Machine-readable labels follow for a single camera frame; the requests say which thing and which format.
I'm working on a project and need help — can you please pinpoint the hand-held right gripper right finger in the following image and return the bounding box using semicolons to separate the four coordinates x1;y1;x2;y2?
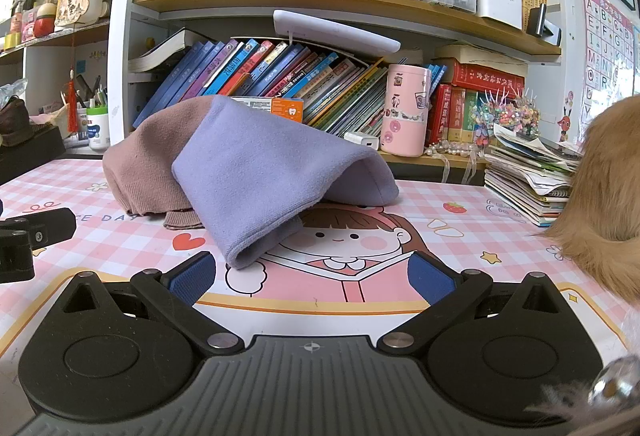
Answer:
376;251;569;358

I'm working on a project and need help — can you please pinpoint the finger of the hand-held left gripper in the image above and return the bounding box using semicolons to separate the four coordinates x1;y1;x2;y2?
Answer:
0;207;77;283

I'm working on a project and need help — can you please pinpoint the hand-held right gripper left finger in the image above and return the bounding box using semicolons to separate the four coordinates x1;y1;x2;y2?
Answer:
62;251;246;358

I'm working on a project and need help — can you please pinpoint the purple and mauve sweater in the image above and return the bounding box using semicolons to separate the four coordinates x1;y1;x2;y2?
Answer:
102;95;401;269

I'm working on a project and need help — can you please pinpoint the pink checkered desk mat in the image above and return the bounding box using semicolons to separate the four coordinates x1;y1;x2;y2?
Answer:
0;159;632;369

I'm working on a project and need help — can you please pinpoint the dark brown bag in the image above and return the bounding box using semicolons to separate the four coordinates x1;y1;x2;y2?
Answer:
0;95;67;184

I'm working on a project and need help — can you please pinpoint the white pen cup blue label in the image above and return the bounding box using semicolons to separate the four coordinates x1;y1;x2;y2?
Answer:
86;109;111;152

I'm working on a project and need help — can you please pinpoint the red tassel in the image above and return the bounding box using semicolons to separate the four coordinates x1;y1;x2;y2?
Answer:
67;69;80;133

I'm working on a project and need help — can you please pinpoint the stack of magazines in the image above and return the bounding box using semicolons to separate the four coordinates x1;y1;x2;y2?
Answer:
482;123;583;227

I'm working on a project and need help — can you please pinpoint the pearl bead strand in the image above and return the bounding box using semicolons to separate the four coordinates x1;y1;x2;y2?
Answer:
425;141;488;182

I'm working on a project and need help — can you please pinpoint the iridescent plastic wrap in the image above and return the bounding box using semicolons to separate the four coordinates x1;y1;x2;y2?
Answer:
0;79;28;109

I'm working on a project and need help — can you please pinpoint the white charger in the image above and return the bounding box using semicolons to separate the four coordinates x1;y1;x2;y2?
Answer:
344;131;381;151

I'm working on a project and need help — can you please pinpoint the pink cylindrical tin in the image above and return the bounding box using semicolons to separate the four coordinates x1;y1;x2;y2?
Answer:
380;64;432;157

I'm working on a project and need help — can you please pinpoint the red upright book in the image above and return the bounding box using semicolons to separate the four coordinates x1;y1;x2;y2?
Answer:
430;84;466;144

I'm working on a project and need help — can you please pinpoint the white and wooden bookshelf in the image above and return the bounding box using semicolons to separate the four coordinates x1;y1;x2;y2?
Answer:
0;0;563;169

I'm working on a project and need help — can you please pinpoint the orange and white box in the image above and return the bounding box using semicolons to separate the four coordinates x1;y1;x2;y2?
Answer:
232;95;304;124

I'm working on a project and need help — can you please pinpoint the ginger furry pet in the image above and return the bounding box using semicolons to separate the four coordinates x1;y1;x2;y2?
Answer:
545;95;640;304

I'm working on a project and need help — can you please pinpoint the red round doll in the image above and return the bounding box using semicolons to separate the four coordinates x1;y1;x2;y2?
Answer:
34;2;56;37

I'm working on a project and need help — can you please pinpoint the clear shiny ball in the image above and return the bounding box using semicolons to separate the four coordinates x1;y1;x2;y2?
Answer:
587;355;640;409

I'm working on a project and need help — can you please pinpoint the thick red dictionary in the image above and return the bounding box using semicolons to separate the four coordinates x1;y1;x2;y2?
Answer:
450;58;528;91

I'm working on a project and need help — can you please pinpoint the row of colourful slanted books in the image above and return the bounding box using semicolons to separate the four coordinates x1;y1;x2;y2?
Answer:
132;36;448;137

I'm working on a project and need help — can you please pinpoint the thick cream book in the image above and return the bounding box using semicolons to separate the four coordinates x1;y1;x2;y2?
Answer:
434;44;528;64

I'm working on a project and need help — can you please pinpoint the white flat panel lamp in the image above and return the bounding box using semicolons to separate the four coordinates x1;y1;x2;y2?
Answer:
272;9;402;54

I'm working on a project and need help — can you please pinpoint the white storage box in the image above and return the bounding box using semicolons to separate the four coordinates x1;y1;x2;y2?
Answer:
475;0;523;30

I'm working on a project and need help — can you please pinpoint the alphabet wall poster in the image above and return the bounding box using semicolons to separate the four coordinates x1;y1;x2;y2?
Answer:
577;0;640;142

